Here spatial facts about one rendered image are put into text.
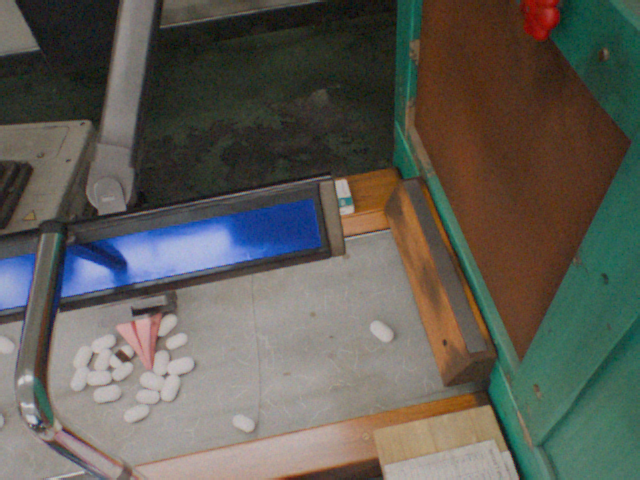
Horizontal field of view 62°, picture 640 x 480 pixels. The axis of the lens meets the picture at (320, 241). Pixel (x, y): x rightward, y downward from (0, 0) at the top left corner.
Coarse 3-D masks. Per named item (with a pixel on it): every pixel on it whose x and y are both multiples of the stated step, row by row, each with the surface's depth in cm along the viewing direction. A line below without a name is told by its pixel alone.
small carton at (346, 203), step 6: (342, 180) 90; (336, 186) 90; (342, 186) 89; (348, 186) 89; (342, 192) 89; (348, 192) 89; (342, 198) 88; (348, 198) 88; (342, 204) 87; (348, 204) 87; (342, 210) 87; (348, 210) 88
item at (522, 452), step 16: (400, 128) 89; (400, 144) 90; (400, 160) 93; (496, 368) 64; (480, 384) 72; (496, 384) 65; (496, 400) 66; (512, 400) 60; (496, 416) 67; (512, 416) 61; (512, 432) 63; (512, 448) 64; (528, 448) 58; (528, 464) 59; (544, 464) 56
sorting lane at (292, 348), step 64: (384, 256) 86; (64, 320) 83; (192, 320) 81; (256, 320) 81; (320, 320) 80; (384, 320) 79; (0, 384) 78; (64, 384) 77; (128, 384) 76; (192, 384) 75; (256, 384) 74; (320, 384) 74; (384, 384) 73; (0, 448) 72; (128, 448) 71; (192, 448) 70
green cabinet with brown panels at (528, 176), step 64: (448, 0) 59; (512, 0) 45; (576, 0) 34; (448, 64) 63; (512, 64) 47; (576, 64) 35; (448, 128) 68; (512, 128) 50; (576, 128) 39; (448, 192) 73; (512, 192) 52; (576, 192) 41; (512, 256) 56; (576, 256) 40; (512, 320) 59; (576, 320) 42; (512, 384) 59; (576, 384) 44; (576, 448) 49
